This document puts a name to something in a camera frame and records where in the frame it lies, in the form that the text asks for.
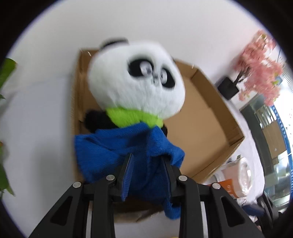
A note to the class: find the cardboard box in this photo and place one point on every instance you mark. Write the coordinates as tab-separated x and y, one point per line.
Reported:
204	129

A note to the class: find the black plant pot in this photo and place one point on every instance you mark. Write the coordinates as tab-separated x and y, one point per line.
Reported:
227	88

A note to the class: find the blue knitted cloth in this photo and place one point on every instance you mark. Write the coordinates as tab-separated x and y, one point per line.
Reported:
99	154

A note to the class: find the pink blossom artificial tree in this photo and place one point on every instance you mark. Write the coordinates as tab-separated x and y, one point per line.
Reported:
257	70

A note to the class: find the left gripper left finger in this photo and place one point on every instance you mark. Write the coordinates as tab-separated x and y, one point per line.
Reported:
68	216

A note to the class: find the orange labelled clear jar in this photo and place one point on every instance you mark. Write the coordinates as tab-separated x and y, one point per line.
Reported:
236	178

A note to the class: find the panda plush toy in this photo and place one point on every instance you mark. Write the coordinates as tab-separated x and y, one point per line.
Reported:
133	83

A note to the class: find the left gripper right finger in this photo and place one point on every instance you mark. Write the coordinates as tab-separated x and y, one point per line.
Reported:
206	209

